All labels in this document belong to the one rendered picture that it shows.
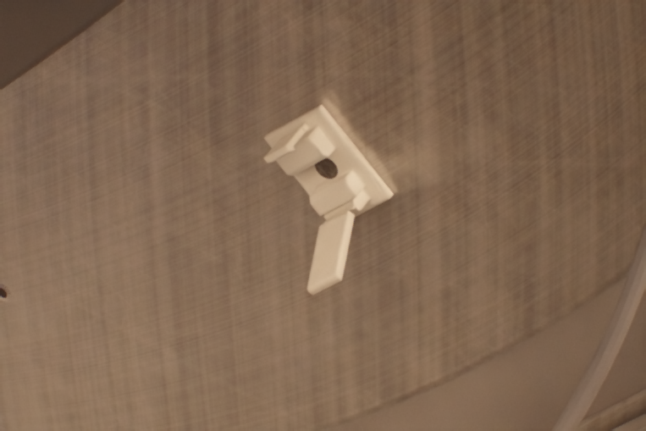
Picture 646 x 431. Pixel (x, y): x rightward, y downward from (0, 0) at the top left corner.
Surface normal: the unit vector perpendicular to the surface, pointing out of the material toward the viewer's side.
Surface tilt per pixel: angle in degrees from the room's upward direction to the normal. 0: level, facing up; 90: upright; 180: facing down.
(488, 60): 90
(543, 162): 90
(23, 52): 90
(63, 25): 90
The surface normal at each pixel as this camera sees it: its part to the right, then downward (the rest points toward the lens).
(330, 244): -0.74, -0.48
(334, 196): -0.44, 0.54
